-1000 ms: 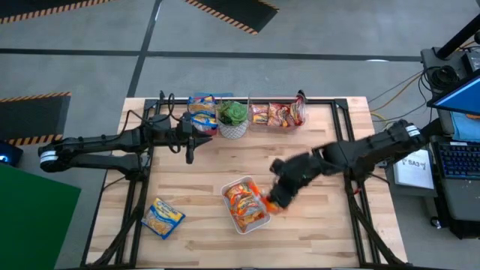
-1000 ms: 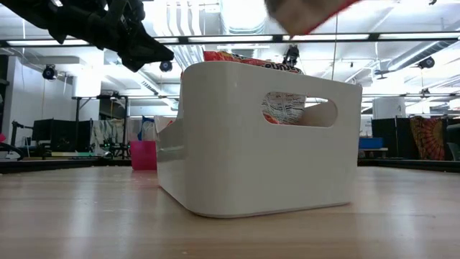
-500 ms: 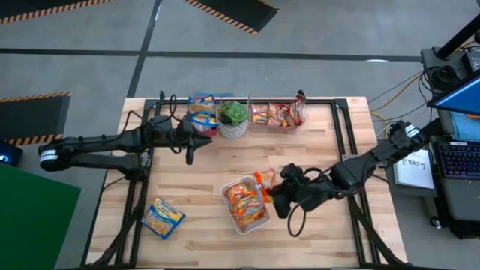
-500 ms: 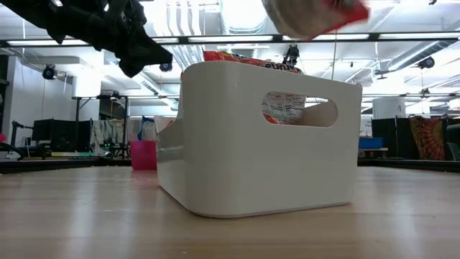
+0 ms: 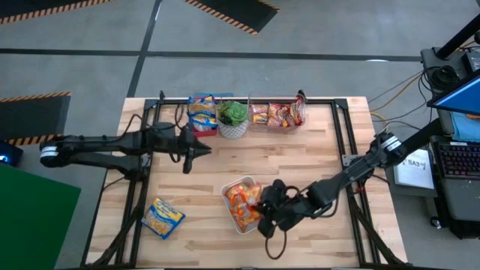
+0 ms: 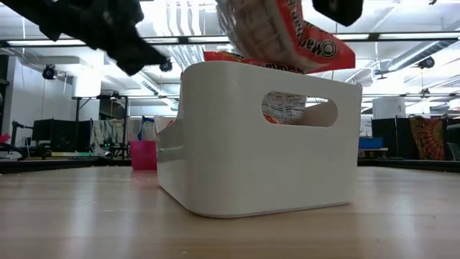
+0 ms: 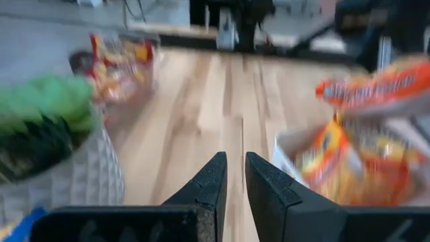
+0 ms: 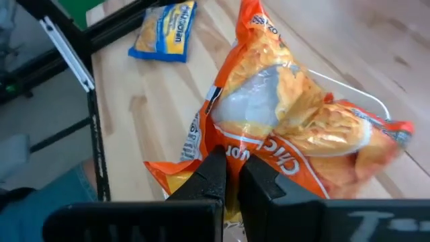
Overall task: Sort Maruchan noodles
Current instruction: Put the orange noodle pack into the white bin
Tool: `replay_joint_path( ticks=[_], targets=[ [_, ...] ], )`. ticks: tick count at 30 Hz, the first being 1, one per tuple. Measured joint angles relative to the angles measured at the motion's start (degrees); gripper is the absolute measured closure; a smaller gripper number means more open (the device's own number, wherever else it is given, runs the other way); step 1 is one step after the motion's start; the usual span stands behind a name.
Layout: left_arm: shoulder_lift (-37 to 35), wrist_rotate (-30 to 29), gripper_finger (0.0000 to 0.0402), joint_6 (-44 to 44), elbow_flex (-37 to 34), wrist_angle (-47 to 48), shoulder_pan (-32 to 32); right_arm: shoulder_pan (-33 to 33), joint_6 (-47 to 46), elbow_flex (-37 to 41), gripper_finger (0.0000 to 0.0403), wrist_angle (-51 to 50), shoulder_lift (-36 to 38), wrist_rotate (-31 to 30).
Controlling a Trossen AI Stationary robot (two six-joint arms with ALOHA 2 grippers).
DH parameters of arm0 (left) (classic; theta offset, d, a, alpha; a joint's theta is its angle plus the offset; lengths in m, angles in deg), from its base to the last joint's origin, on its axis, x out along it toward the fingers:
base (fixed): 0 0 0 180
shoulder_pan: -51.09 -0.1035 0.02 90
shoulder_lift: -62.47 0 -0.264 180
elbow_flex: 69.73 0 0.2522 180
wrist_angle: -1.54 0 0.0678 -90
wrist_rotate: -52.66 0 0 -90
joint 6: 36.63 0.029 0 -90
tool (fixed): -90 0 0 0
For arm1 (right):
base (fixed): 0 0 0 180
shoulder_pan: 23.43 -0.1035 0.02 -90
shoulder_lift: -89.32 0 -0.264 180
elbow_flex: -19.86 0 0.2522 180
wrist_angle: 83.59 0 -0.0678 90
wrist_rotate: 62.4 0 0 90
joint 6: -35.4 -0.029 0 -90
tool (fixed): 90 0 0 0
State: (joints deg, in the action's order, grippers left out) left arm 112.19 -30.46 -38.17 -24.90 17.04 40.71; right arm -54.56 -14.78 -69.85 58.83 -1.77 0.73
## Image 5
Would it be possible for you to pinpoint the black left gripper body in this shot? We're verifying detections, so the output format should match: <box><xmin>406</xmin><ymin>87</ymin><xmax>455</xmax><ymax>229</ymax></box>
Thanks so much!
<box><xmin>164</xmin><ymin>133</ymin><xmax>185</xmax><ymax>161</ymax></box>

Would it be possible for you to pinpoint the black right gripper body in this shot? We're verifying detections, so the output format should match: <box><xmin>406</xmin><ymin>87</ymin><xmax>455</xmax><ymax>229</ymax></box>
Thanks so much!
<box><xmin>274</xmin><ymin>197</ymin><xmax>311</xmax><ymax>233</ymax></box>

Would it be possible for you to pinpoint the white plastic bin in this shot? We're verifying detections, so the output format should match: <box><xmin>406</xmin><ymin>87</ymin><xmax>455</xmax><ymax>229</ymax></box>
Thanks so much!
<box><xmin>220</xmin><ymin>175</ymin><xmax>264</xmax><ymax>236</ymax></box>

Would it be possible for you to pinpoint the red Maruchan ramen pack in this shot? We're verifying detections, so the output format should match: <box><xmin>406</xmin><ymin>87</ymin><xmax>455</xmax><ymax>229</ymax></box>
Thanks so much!
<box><xmin>250</xmin><ymin>103</ymin><xmax>270</xmax><ymax>125</ymax></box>
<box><xmin>288</xmin><ymin>95</ymin><xmax>305</xmax><ymax>127</ymax></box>
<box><xmin>268</xmin><ymin>103</ymin><xmax>292</xmax><ymax>128</ymax></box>

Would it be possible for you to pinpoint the pink plastic bin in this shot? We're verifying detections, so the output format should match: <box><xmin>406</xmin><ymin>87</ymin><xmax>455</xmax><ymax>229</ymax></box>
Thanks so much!
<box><xmin>186</xmin><ymin>96</ymin><xmax>219</xmax><ymax>138</ymax></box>

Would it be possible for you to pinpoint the green succulent in white pot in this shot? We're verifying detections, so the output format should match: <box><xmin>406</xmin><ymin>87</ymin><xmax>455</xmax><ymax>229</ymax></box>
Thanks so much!
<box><xmin>216</xmin><ymin>100</ymin><xmax>249</xmax><ymax>140</ymax></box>

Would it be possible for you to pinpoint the clear plastic bin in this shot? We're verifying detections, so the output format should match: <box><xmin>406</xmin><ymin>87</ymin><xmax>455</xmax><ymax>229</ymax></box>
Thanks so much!
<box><xmin>247</xmin><ymin>94</ymin><xmax>308</xmax><ymax>135</ymax></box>

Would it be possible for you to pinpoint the white paper sheet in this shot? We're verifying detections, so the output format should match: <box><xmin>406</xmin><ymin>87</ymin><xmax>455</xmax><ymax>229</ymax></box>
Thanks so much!
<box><xmin>392</xmin><ymin>148</ymin><xmax>436</xmax><ymax>191</ymax></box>

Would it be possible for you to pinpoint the black hazard-striped floor mat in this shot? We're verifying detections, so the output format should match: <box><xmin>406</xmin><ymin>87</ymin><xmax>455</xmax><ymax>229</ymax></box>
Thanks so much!
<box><xmin>0</xmin><ymin>0</ymin><xmax>113</xmax><ymax>26</ymax></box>
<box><xmin>0</xmin><ymin>91</ymin><xmax>72</xmax><ymax>146</ymax></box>
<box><xmin>182</xmin><ymin>0</ymin><xmax>281</xmax><ymax>37</ymax></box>

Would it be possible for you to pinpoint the black slanted support bar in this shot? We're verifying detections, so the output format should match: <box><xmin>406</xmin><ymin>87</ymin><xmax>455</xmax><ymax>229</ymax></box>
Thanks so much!
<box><xmin>399</xmin><ymin>118</ymin><xmax>446</xmax><ymax>151</ymax></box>

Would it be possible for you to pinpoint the green floor mat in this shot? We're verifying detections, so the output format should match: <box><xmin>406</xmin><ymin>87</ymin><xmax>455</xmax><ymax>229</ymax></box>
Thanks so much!
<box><xmin>0</xmin><ymin>163</ymin><xmax>83</xmax><ymax>270</ymax></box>

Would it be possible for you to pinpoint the black device with blue light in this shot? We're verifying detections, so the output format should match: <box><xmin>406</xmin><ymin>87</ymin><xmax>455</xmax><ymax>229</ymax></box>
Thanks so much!
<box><xmin>0</xmin><ymin>141</ymin><xmax>24</xmax><ymax>169</ymax></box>

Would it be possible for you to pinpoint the dark grey side desk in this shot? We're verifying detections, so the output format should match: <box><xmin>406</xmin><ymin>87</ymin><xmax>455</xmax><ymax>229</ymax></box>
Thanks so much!
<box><xmin>430</xmin><ymin>134</ymin><xmax>480</xmax><ymax>222</ymax></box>

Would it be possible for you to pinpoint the black backlit keyboard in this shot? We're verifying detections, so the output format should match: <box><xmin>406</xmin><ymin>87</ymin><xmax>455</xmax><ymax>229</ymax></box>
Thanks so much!
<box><xmin>437</xmin><ymin>142</ymin><xmax>480</xmax><ymax>180</ymax></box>

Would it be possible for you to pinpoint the monitor with blue screen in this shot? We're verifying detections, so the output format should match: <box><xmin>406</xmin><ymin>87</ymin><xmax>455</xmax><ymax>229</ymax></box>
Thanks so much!
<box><xmin>427</xmin><ymin>74</ymin><xmax>480</xmax><ymax>116</ymax></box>

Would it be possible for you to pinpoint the grey equipment box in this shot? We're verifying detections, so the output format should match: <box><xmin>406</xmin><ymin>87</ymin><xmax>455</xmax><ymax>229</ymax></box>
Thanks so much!
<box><xmin>419</xmin><ymin>46</ymin><xmax>480</xmax><ymax>76</ymax></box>

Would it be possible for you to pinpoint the coiled black cable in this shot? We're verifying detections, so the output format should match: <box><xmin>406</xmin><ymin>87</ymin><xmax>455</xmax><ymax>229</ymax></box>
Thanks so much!
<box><xmin>427</xmin><ymin>65</ymin><xmax>462</xmax><ymax>93</ymax></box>

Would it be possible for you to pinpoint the black camera stand pole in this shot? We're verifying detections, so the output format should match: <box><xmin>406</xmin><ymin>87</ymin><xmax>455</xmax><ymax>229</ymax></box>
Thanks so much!
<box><xmin>434</xmin><ymin>13</ymin><xmax>480</xmax><ymax>61</ymax></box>

